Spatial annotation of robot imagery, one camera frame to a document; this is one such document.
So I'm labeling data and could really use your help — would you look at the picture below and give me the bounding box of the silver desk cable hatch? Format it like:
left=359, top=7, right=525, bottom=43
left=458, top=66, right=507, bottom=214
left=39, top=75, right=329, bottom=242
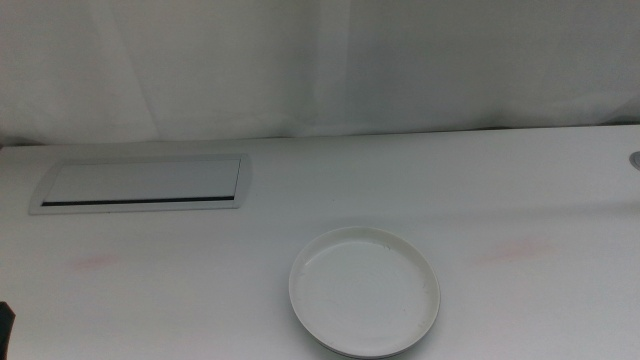
left=27, top=153, right=253, bottom=216

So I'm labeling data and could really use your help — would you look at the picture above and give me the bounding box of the white shallow bowl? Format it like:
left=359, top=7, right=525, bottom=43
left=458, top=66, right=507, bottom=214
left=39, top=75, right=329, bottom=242
left=287, top=225, right=442, bottom=360

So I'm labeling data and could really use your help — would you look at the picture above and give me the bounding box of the white fabric backdrop curtain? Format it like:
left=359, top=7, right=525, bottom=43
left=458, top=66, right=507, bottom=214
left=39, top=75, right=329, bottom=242
left=0, top=0, right=640, bottom=148

